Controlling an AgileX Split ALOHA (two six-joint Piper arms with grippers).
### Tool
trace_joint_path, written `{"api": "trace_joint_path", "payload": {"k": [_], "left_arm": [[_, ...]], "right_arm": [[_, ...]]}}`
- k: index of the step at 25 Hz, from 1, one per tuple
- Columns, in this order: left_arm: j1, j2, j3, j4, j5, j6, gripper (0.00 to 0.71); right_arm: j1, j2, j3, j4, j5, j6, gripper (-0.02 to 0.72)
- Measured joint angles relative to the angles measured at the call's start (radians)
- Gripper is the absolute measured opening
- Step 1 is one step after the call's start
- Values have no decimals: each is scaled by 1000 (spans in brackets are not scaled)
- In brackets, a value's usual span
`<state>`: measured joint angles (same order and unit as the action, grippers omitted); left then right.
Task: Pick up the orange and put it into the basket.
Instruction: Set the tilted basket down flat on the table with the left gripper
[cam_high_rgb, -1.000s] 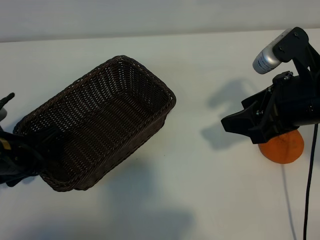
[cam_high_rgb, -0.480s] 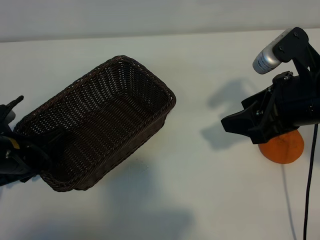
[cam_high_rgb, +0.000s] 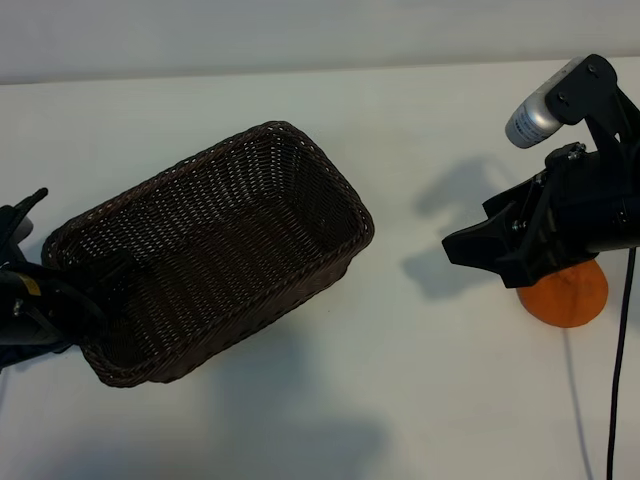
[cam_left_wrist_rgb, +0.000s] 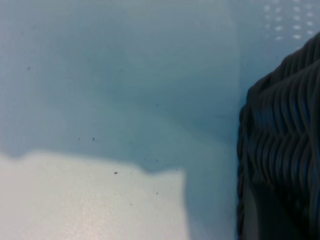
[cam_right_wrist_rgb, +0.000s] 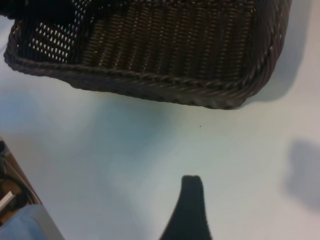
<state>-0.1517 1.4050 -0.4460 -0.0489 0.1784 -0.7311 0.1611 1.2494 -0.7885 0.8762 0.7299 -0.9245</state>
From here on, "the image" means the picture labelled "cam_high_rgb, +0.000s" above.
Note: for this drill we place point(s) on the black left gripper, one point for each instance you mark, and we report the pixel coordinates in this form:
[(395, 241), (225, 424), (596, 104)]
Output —
[(35, 310)]

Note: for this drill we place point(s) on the dark brown woven basket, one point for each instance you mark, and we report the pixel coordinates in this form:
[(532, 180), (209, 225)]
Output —
[(225, 225)]

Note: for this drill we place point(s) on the black right camera bracket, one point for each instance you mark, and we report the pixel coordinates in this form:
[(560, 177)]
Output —
[(595, 95)]

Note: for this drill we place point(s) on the black camera bracket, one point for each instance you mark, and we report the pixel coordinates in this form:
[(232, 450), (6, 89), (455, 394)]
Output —
[(595, 95), (15, 220)]

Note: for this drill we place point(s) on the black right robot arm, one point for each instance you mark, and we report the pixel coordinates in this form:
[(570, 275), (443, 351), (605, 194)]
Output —
[(634, 225)]

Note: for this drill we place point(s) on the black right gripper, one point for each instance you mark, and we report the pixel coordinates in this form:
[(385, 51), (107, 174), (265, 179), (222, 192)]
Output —
[(575, 215)]

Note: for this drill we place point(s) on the black left camera bracket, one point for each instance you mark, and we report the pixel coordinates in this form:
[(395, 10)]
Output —
[(15, 220)]

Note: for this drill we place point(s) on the orange fruit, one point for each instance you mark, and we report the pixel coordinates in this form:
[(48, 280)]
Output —
[(565, 305)]

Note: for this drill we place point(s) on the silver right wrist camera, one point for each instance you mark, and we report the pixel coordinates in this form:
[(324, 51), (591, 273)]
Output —
[(532, 120)]

